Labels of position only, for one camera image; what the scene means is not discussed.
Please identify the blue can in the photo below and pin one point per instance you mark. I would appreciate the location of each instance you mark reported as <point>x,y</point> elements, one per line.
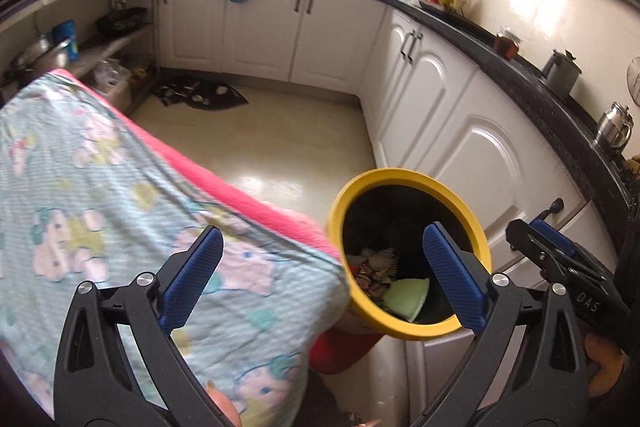
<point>66,39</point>

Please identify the green foam fruit net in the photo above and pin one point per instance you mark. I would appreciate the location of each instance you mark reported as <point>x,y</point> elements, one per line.
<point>407,299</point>

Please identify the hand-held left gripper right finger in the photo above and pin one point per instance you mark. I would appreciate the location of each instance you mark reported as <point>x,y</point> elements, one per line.
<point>455,279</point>

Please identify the cartoon printed cloth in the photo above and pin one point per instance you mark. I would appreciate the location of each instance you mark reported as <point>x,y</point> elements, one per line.
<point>75,207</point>

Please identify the black countertop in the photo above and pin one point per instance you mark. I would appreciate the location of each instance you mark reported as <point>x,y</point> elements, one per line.
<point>500,62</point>

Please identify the yellow rim trash bin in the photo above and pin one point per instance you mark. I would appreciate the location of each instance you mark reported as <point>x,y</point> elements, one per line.
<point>370,314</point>

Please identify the steel pot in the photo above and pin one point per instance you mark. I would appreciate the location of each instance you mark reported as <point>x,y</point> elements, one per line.
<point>42,57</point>

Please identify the dark glass jar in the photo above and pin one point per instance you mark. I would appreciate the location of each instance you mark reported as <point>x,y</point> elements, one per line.
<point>507,46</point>

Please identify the clear plastic container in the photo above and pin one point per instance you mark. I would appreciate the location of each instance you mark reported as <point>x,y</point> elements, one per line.
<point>112,82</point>

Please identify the dark patterned snack wrapper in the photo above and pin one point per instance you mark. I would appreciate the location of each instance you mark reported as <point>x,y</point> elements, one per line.
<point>377,272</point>

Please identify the grey steel pitcher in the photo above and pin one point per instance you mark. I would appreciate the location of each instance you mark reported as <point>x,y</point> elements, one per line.
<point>562,74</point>

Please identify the black wok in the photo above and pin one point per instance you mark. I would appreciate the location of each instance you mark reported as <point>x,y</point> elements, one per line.
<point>120,21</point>

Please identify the white kitchen cabinets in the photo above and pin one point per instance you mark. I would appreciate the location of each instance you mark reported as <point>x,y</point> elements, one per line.
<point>280,37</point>

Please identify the person's right hand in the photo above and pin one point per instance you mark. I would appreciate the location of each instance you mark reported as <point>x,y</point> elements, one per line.
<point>605,364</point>

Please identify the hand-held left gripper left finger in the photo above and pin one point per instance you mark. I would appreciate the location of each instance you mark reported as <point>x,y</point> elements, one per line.
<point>192,279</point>

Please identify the shiny steel kettle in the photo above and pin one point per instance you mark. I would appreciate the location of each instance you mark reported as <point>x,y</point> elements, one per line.
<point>612,129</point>

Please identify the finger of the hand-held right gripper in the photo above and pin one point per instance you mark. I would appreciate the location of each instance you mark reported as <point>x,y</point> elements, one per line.
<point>527,242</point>
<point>555,234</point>

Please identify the black floor mat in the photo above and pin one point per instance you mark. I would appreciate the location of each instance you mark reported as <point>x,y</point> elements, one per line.
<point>200,96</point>

